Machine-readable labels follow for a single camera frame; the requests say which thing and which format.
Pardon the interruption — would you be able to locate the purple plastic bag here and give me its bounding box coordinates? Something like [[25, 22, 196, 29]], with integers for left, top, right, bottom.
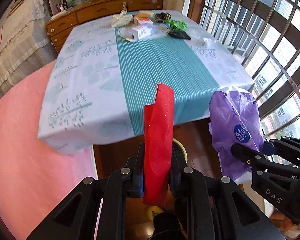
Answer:
[[209, 86, 263, 184]]

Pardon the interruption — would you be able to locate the red glittery paper wrapper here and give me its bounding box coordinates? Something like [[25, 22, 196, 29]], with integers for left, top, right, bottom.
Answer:
[[143, 83, 174, 206]]

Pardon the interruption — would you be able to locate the black Talon box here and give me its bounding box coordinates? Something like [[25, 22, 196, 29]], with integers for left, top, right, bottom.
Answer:
[[168, 31, 191, 40]]

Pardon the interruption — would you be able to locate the green paper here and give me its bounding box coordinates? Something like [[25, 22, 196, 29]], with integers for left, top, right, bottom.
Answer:
[[168, 20, 187, 31]]

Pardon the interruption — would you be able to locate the white purple small box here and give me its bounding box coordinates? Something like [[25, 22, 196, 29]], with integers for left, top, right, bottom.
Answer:
[[126, 25, 152, 40]]

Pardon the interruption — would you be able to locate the strawberry cartoon carton box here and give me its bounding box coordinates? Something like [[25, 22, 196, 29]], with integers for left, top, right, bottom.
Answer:
[[133, 15, 153, 26]]

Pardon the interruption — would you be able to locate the beige plastic box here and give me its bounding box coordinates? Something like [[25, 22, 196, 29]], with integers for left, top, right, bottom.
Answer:
[[138, 10, 154, 18]]

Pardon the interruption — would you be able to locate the cream round trash bin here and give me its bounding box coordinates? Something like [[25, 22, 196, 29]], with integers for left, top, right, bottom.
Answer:
[[173, 138, 188, 163]]

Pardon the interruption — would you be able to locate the pink bed cover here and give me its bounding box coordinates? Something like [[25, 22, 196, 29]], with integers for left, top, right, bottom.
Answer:
[[0, 63, 97, 239]]

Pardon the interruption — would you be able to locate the teal and white tablecloth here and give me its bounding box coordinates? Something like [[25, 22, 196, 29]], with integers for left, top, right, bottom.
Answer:
[[38, 11, 254, 154]]

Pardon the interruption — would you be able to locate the metal window grille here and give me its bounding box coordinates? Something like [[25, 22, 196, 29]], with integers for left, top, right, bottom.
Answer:
[[199, 0, 300, 140]]

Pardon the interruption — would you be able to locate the black gold crumpled wrapper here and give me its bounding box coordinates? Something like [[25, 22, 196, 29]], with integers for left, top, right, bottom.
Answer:
[[154, 12, 171, 23]]

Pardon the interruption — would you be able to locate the white crumpled plastic bag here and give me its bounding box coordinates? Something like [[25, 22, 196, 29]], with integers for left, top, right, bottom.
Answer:
[[111, 10, 133, 28]]

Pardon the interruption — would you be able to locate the wooden dresser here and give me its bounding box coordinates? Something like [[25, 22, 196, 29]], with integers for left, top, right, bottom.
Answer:
[[46, 0, 164, 52]]

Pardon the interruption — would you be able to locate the white lace cover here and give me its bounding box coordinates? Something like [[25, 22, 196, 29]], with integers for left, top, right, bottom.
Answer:
[[0, 0, 57, 99]]

